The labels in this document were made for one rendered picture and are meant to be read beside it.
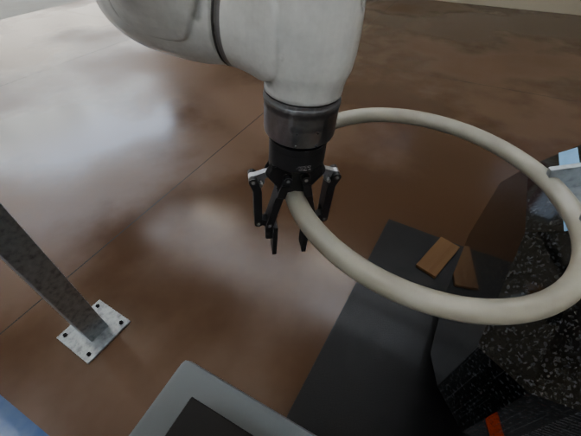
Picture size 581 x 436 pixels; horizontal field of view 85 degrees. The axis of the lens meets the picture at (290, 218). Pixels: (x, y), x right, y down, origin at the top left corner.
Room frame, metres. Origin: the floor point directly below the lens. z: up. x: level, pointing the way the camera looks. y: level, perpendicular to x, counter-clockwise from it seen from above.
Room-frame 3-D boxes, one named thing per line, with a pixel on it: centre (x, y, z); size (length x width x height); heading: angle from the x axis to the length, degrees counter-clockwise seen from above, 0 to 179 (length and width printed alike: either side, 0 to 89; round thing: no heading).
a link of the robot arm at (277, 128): (0.36, -0.01, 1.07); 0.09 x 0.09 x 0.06
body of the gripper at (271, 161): (0.36, -0.01, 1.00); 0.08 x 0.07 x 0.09; 100
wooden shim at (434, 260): (0.95, -0.72, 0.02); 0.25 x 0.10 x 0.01; 135
